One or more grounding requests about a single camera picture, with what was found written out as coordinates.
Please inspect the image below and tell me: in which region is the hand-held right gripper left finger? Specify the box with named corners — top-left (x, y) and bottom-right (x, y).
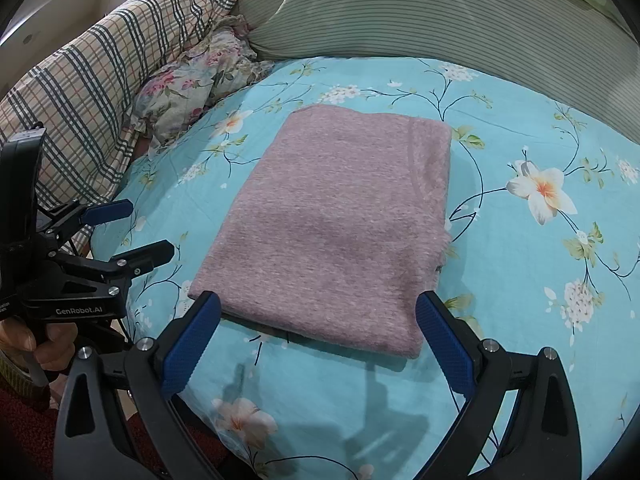
top-left (52, 290), bottom-right (236, 480)

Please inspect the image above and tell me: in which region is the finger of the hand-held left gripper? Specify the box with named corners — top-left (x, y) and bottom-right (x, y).
top-left (70, 240), bottom-right (176, 288)
top-left (36, 199), bottom-right (135, 242)

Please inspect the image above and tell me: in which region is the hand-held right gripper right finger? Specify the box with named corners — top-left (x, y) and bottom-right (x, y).
top-left (415, 290), bottom-right (583, 480)

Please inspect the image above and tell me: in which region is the pink knitted sweater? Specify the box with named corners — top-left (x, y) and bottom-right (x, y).
top-left (187, 105), bottom-right (454, 360)

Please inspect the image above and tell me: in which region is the blue floral bed sheet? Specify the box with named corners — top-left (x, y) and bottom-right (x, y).
top-left (90, 55), bottom-right (640, 480)

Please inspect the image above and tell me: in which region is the plaid quilt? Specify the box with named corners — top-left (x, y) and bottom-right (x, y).
top-left (0, 0), bottom-right (268, 213)

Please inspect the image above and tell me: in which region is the floral ruffled pillow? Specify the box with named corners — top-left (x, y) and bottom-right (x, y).
top-left (131, 15), bottom-right (276, 150)

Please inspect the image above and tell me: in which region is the green striped pillow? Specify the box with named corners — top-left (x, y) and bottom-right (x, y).
top-left (234, 0), bottom-right (640, 161)

